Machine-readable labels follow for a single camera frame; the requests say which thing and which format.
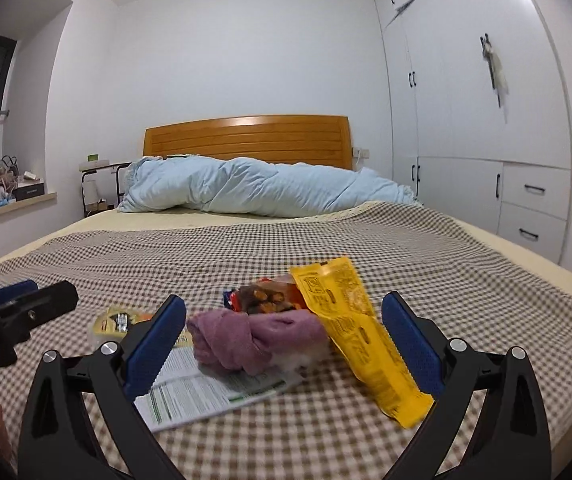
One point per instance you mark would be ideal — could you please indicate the black metal side table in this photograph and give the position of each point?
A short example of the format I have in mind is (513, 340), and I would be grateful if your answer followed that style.
(96, 166)

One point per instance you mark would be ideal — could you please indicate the white paper leaflet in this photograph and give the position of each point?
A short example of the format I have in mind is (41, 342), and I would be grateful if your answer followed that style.
(191, 395)

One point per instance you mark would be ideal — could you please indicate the yellow snack bag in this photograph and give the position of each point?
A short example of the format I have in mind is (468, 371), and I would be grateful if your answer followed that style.
(356, 340)

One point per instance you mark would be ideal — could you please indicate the purple towel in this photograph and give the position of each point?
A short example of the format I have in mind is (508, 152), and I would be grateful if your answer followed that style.
(236, 340)

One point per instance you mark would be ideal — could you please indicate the orange-red snack wrapper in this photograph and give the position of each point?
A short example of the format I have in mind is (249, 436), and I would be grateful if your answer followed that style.
(266, 297)

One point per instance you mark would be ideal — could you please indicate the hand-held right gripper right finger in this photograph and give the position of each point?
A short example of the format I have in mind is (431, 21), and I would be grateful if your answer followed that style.
(411, 345)

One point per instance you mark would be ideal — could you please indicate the gold snack packet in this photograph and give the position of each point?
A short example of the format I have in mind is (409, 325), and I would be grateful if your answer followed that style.
(116, 322)

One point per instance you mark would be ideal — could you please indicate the light blue duvet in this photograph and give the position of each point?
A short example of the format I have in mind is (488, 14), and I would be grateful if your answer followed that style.
(266, 185)

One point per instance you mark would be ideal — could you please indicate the bed with checkered cover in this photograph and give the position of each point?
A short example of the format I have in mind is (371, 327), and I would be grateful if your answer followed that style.
(416, 260)

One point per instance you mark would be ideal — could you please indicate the white hanging cloth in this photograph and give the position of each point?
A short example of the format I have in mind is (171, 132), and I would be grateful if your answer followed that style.
(496, 70)

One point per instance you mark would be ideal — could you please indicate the white wardrobe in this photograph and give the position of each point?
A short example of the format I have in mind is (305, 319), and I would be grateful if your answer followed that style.
(466, 125)

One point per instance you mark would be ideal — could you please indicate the white wall socket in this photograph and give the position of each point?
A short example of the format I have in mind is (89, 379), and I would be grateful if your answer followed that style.
(361, 152)

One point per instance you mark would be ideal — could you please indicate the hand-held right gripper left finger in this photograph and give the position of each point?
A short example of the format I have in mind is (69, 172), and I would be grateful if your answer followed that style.
(156, 345)

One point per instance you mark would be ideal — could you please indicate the black flat box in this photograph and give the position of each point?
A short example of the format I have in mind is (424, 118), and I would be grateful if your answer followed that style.
(28, 191)

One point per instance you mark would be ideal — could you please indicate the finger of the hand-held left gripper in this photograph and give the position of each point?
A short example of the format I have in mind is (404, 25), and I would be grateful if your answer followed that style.
(11, 291)
(51, 300)

